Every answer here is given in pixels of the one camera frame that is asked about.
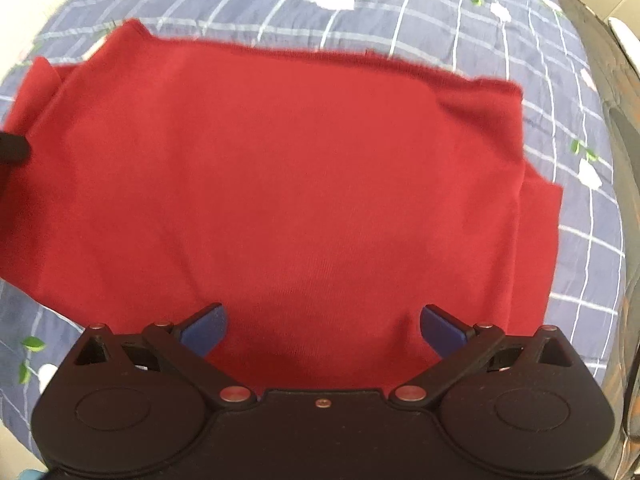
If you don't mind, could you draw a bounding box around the blue plaid floral blanket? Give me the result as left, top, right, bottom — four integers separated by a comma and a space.
0, 0, 629, 480

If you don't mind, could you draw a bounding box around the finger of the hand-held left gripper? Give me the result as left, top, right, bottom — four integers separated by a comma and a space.
0, 132, 29, 165

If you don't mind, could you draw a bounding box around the red shirt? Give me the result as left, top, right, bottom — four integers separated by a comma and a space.
0, 18, 565, 397

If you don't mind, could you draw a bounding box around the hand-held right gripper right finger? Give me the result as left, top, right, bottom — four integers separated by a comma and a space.
390, 303, 587, 407

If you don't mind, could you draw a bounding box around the white patterned pillow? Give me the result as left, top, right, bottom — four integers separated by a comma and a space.
607, 17, 640, 62

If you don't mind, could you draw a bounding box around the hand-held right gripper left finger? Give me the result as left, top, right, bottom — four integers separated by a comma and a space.
54, 302, 257, 407

